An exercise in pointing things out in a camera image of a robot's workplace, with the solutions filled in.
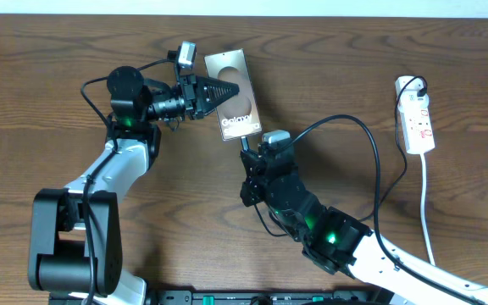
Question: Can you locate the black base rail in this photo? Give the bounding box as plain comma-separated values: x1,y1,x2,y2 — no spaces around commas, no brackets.
145,289,394,305

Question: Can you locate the black charger cable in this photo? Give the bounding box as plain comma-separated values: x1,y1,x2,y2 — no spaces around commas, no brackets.
239,75,430,238

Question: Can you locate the white power strip cord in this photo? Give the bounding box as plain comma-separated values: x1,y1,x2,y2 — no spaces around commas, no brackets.
419,152,436,267

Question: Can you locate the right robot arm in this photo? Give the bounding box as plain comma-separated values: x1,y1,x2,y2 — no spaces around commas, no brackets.
241,150,488,304

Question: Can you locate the white power strip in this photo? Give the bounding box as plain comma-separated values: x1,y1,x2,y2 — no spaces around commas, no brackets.
395,75,435,155

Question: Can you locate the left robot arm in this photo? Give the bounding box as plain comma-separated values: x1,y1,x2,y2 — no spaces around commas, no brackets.
27,66,240,304

